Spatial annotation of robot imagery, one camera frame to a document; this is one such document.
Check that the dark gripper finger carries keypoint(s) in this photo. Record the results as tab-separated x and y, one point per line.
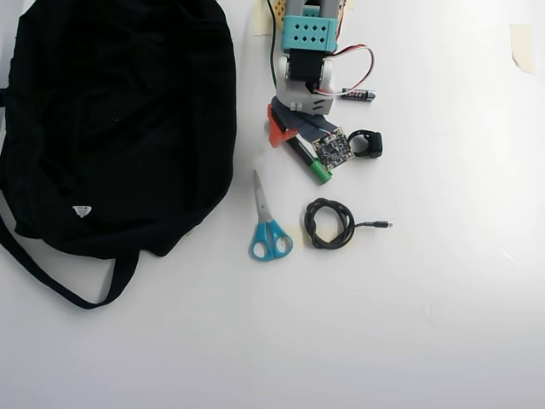
317	125

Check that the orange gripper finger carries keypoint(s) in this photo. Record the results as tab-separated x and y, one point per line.
279	134

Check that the green capped black marker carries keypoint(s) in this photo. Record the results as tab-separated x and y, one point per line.
319	170

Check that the teal and white robot arm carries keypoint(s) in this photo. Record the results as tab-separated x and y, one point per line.
308	34

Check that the black fabric bag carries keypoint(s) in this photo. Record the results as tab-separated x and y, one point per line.
127	128

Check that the dark aaa battery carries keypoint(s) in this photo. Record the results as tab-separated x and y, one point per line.
362	95

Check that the beige masking tape piece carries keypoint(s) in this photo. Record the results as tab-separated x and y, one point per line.
263	21
523	47

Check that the yellow perforated base part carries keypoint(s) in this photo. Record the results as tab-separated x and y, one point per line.
279	8

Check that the bare camera circuit board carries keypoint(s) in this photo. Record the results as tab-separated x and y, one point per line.
334	150

